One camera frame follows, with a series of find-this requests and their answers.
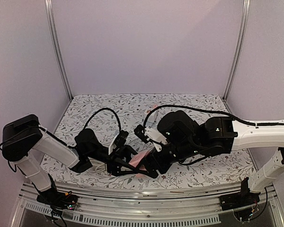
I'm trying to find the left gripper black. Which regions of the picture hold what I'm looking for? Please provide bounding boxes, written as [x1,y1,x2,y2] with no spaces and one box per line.
[86,145,142,177]

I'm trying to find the pink cube socket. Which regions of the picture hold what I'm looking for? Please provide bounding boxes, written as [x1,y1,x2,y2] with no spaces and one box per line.
[129,150,150,178]

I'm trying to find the light blue power strip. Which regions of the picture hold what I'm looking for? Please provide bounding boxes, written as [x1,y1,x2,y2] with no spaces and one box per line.
[146,121,158,127]

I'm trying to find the white cube socket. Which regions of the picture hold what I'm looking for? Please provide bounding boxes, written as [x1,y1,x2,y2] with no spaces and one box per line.
[144,108,158,116]

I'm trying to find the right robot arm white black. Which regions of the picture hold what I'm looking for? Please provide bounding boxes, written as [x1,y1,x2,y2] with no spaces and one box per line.
[134,110,284,210]

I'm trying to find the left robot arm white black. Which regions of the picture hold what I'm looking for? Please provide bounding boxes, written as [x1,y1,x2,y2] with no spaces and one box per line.
[0,114,136,205]

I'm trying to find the floral patterned table mat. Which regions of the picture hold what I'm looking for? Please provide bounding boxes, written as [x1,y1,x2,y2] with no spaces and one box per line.
[41,94,256,191]

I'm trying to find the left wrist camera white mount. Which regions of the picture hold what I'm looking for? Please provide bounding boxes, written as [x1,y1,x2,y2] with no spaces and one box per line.
[108,130,129,155]

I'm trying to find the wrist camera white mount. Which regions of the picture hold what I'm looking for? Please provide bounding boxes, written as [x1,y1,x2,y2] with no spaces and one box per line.
[108,130,129,155]
[134,124,168,152]

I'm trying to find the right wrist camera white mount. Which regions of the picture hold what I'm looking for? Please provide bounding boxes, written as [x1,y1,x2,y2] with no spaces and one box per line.
[134,124,168,152]

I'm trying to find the front aluminium rail base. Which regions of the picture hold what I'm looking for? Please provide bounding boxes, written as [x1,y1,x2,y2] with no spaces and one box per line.
[10,183,282,227]

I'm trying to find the left aluminium frame post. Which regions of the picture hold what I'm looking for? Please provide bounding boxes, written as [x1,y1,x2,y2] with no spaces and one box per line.
[44,0,73,101]

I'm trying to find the aluminium frame post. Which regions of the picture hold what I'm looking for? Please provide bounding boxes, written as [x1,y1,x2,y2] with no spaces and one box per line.
[222,0,251,102]
[44,0,73,101]

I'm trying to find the right aluminium frame post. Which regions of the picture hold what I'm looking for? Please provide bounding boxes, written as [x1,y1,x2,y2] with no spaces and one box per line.
[222,0,251,102]

